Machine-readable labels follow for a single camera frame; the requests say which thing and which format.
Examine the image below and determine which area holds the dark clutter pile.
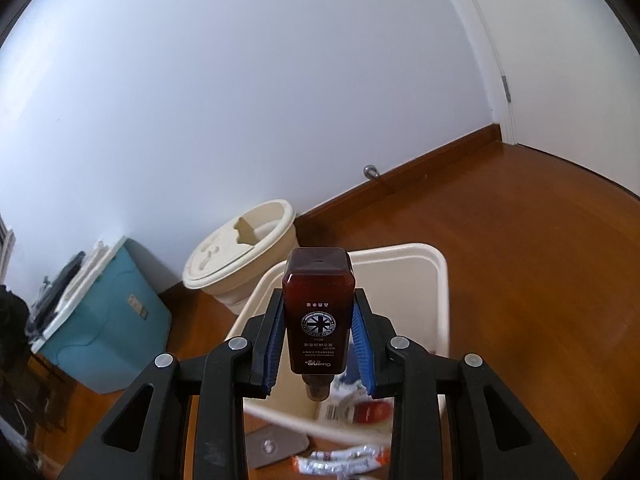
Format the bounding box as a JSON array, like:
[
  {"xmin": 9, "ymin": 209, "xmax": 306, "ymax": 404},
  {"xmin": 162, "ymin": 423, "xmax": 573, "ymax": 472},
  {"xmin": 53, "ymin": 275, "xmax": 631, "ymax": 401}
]
[{"xmin": 27, "ymin": 250, "xmax": 87, "ymax": 346}]

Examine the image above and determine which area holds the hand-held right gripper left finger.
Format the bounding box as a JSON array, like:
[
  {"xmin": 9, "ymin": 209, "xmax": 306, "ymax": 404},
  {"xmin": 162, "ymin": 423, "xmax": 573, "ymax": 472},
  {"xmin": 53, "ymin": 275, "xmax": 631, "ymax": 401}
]
[{"xmin": 57, "ymin": 287, "xmax": 286, "ymax": 480}]

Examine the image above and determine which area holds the teal storage box white lid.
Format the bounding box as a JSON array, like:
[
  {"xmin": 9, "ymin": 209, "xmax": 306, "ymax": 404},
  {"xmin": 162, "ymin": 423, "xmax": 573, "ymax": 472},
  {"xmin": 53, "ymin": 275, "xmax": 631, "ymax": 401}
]
[{"xmin": 30, "ymin": 236, "xmax": 173, "ymax": 395}]

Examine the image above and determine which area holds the brown square bottle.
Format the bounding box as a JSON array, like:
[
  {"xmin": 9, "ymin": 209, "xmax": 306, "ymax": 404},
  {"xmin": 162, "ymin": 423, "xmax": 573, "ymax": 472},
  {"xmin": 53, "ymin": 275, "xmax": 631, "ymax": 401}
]
[{"xmin": 281, "ymin": 247, "xmax": 357, "ymax": 403}]

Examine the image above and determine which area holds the cream round mop bucket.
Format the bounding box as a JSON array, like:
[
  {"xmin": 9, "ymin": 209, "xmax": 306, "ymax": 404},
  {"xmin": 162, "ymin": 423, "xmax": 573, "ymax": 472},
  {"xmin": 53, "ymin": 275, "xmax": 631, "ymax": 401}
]
[{"xmin": 182, "ymin": 200, "xmax": 299, "ymax": 317}]

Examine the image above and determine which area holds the white cardboard box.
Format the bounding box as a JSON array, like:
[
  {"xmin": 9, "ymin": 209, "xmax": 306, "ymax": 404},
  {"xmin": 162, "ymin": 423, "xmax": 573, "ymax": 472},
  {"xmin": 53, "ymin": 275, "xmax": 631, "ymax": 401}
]
[{"xmin": 320, "ymin": 394, "xmax": 362, "ymax": 422}]

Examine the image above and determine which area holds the dark cloth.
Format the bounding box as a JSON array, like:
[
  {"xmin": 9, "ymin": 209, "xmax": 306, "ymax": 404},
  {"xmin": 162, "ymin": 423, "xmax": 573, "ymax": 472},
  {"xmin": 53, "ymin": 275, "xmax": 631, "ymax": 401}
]
[{"xmin": 0, "ymin": 285, "xmax": 31, "ymax": 358}]

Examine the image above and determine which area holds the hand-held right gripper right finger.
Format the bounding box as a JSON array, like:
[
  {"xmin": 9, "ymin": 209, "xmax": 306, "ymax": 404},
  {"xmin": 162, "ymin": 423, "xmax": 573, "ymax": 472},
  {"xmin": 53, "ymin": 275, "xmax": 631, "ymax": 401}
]
[{"xmin": 350, "ymin": 287, "xmax": 578, "ymax": 480}]

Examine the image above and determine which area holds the silver flat pouch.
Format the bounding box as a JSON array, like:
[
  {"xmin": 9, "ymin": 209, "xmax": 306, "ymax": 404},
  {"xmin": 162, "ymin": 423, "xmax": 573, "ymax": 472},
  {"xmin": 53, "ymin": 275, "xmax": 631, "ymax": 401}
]
[{"xmin": 247, "ymin": 430, "xmax": 311, "ymax": 470}]

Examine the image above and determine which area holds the red packet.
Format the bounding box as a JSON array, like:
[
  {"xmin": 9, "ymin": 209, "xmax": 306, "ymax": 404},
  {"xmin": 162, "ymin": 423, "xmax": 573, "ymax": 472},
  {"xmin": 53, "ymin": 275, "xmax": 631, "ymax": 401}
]
[{"xmin": 352, "ymin": 402, "xmax": 393, "ymax": 425}]

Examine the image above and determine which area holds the white door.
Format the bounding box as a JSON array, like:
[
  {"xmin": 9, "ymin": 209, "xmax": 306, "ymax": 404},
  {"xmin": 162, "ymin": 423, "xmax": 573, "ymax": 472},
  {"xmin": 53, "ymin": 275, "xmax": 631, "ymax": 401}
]
[{"xmin": 450, "ymin": 0, "xmax": 640, "ymax": 196}]

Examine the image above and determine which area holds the orange white sachet bundle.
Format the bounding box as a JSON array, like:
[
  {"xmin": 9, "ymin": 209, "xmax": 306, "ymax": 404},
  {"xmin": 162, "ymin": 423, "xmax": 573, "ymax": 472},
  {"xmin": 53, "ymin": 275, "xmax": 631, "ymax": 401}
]
[{"xmin": 292, "ymin": 447, "xmax": 393, "ymax": 477}]

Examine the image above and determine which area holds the beige plastic trash bin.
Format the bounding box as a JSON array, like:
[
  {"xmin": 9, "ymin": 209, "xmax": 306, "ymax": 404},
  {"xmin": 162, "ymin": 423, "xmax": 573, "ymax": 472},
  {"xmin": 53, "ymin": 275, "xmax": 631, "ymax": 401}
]
[{"xmin": 225, "ymin": 242, "xmax": 448, "ymax": 445}]

